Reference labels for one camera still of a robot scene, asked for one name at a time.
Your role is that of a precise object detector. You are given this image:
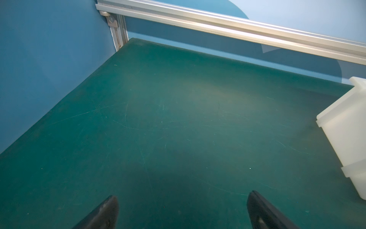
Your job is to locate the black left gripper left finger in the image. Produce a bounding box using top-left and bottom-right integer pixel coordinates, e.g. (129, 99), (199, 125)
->
(73, 196), (119, 229)

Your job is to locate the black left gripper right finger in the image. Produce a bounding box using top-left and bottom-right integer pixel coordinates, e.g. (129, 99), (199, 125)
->
(246, 190), (299, 229)

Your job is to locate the white left bin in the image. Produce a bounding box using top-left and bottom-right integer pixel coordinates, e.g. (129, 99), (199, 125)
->
(316, 77), (366, 199)

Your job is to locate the aluminium back rail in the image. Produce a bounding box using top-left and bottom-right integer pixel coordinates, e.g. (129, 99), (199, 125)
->
(96, 1), (366, 65)

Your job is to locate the aluminium left corner post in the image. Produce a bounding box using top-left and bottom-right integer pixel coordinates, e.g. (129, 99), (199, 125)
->
(99, 10), (129, 51)

